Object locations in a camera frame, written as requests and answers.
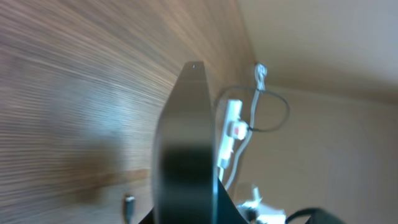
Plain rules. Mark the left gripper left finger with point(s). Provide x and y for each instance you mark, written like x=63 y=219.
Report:
x=149 y=218

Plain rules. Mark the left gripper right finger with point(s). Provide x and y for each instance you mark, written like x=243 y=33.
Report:
x=227 y=213

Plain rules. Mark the smartphone with teal screen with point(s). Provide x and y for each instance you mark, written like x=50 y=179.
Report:
x=184 y=183

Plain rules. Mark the white charger plug adapter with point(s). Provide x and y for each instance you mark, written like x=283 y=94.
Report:
x=237 y=129

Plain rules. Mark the white power strip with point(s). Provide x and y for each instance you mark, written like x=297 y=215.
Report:
x=233 y=112

